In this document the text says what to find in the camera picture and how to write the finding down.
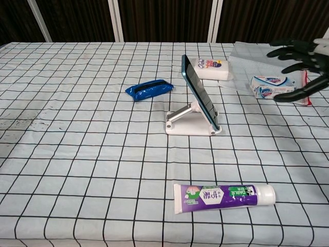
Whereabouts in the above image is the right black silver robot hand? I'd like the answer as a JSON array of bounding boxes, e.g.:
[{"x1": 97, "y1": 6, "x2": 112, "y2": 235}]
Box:
[{"x1": 266, "y1": 38, "x2": 329, "y2": 102}]

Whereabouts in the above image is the black smartphone with blue back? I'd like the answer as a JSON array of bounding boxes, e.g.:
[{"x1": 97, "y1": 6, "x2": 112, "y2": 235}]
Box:
[{"x1": 181, "y1": 54, "x2": 220, "y2": 131}]

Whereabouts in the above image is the white folding phone stand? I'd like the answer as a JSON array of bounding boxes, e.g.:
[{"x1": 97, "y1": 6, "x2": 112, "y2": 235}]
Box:
[{"x1": 165, "y1": 101, "x2": 222, "y2": 136}]

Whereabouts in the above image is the white blue soap box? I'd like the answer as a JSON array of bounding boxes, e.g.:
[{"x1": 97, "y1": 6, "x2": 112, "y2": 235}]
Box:
[{"x1": 250, "y1": 75, "x2": 299, "y2": 100}]

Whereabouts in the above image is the clear zip bag red seal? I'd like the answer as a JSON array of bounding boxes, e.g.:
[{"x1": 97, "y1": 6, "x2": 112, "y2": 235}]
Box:
[{"x1": 218, "y1": 41, "x2": 313, "y2": 106}]

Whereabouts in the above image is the white soap in clear wrap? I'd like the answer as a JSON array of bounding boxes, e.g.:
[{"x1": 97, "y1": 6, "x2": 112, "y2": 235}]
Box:
[{"x1": 190, "y1": 58, "x2": 233, "y2": 81}]

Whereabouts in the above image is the blue snack packet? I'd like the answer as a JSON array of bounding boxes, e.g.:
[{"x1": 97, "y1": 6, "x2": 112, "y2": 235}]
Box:
[{"x1": 125, "y1": 79, "x2": 176, "y2": 103}]

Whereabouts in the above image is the purple white toothpaste tube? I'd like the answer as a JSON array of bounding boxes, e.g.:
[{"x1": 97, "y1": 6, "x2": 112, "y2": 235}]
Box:
[{"x1": 173, "y1": 183, "x2": 276, "y2": 215}]

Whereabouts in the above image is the light blue checkered tablecloth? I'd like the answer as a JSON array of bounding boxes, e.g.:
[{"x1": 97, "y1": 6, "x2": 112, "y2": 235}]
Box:
[{"x1": 0, "y1": 42, "x2": 329, "y2": 247}]

